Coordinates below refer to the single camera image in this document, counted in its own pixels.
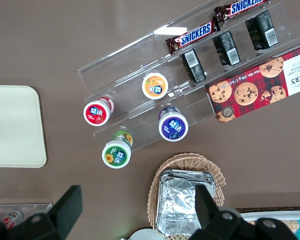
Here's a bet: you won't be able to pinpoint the clear acrylic display stand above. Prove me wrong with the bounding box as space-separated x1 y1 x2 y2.
77 0 300 152

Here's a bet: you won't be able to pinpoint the purple gum jar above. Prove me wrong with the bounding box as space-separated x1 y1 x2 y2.
157 105 190 142

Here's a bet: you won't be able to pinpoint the green gum jar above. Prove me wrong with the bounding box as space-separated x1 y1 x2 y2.
101 129 134 170

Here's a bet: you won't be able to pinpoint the light oval wicker basket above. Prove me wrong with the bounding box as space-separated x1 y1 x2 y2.
146 152 226 236

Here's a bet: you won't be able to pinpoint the Snickers chocolate bar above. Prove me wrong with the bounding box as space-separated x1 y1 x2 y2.
213 0 271 22
164 15 221 56

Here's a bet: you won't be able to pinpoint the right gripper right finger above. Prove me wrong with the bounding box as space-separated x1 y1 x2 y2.
189 184 242 240

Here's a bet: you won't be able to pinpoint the red drink can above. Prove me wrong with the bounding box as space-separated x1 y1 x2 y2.
3 209 24 229

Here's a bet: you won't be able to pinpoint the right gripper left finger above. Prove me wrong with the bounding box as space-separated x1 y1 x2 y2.
21 185 84 240

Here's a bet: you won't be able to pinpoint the red tartan cookie box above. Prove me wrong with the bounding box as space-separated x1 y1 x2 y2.
204 42 300 124

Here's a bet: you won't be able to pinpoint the white round cup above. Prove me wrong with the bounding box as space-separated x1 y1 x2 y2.
128 227 166 240

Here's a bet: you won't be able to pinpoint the clear acrylic can holder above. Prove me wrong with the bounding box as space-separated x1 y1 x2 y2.
0 202 53 226

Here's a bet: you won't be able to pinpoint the white snack bin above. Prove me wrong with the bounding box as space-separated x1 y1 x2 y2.
235 206 300 240

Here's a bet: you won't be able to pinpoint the orange gum jar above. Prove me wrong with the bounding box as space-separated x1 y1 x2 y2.
141 70 169 101

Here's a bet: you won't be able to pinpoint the small black barcode box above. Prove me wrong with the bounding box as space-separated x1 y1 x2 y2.
244 9 279 50
180 48 207 84
211 30 242 67

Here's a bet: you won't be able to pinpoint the cream plastic tray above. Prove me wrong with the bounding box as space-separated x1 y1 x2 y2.
0 84 48 169

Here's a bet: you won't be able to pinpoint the stacked aluminium foil trays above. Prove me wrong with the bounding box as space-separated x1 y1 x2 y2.
155 169 217 237

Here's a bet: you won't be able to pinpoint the red gum jar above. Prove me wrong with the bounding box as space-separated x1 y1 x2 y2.
82 95 115 127

